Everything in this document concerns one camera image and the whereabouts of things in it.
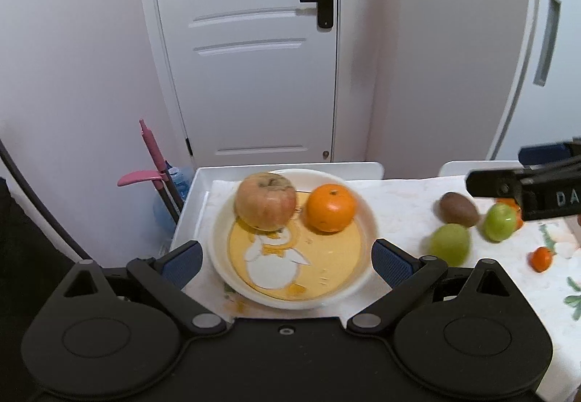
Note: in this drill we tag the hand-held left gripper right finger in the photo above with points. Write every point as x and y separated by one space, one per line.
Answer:
392 263

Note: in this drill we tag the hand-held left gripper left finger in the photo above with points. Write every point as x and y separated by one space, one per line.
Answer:
184 263

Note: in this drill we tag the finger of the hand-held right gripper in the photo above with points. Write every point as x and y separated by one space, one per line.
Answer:
492 185
542 154

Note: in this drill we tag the small tangerine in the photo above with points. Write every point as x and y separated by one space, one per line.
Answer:
541 260
507 203

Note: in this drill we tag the green apple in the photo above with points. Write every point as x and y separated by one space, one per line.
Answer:
449 245
498 222

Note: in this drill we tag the brown kiwi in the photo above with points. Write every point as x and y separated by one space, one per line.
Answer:
458 209

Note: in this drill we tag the white bowl with duck print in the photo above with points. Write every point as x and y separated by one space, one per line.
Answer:
327 266

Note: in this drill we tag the white cabinet door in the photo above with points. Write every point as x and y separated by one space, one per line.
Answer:
558 111

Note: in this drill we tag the large orange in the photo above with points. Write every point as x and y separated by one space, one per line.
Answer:
330 207

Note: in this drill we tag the blue water bottle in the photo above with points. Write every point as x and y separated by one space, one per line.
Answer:
179 179

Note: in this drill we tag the large red-yellow apple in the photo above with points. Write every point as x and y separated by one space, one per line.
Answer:
265 202

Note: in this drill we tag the dark curved rod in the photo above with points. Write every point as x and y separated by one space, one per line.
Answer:
45 217

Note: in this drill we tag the white panel door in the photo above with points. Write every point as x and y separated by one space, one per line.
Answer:
254 89

